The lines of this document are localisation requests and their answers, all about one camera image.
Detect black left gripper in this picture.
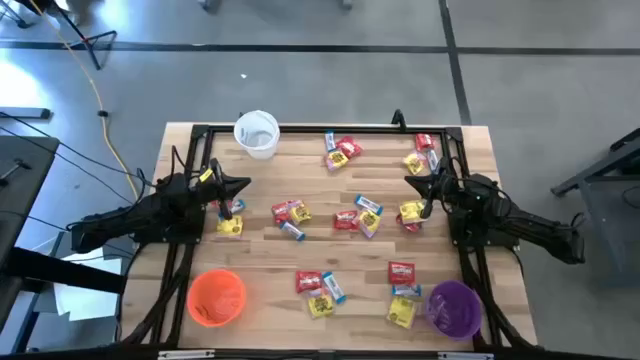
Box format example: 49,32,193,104
197,158,252,221

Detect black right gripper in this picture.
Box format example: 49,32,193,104
403,169,461,220

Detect orange plastic bucket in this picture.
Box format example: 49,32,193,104
186,268,248,329

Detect purple plastic bucket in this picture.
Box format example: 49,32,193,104
425,279,484,342

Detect white bucket with black face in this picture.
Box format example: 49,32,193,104
233,109,281,161

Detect dark grey metal cart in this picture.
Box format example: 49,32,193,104
550,127,640,291

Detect white paper sheets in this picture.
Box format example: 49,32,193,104
52,247,124,322

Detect black table crossbeam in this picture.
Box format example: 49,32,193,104
0,246,126,296

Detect black tripod stand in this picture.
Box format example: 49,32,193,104
0,0,32,30
47,0,119,71

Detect dark grey side table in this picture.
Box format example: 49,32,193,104
0,134,61,251

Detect grey floor bar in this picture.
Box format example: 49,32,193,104
0,106,53,121

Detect black floor cable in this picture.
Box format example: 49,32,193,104
0,112,154,187

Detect yellow extension cable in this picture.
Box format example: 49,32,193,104
27,0,141,201

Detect silver frame bracket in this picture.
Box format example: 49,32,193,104
157,349,216,360
437,351,495,360

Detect black lever handle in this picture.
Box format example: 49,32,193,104
0,158,32,187

